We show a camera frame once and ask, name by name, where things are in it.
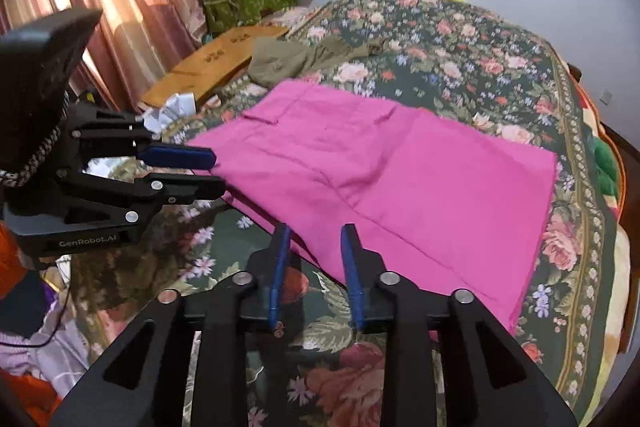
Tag pink pants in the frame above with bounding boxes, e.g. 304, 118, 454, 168
195, 80, 556, 329

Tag bamboo lap desk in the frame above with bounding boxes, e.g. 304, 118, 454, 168
141, 25, 288, 108

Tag olive green garment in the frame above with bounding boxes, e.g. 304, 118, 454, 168
247, 35, 384, 89

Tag green fabric storage box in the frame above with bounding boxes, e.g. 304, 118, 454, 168
202, 0, 296, 35

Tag colourful fleece blanket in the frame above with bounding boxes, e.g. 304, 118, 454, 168
570, 66, 638, 426

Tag white wall socket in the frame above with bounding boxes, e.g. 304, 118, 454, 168
600, 91, 613, 105

